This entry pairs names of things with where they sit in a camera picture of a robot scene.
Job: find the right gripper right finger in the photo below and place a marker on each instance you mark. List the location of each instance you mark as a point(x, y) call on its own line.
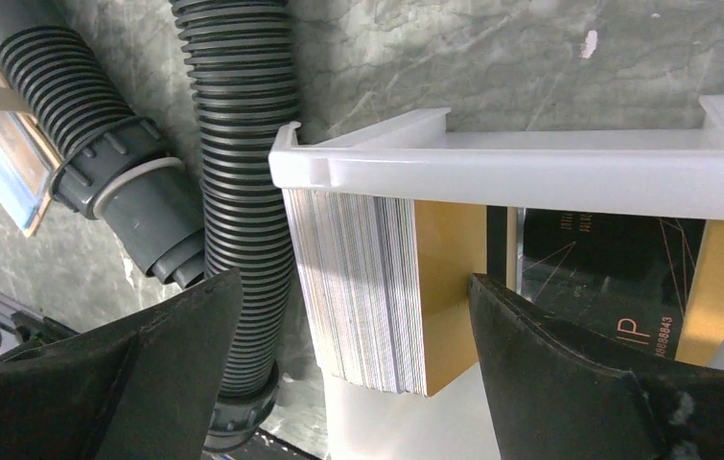
point(557, 390)

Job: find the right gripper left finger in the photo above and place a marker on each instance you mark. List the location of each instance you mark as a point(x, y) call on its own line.
point(141, 387)

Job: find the tan leather card holder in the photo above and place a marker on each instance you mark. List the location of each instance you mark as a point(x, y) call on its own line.
point(27, 161)

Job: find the black card in tray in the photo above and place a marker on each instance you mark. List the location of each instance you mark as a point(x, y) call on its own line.
point(626, 277)

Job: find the clear plastic card tray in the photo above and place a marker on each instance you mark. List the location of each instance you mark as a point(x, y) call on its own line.
point(671, 173)

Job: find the stack of cards in tray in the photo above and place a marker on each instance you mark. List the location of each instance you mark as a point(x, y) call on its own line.
point(385, 285)

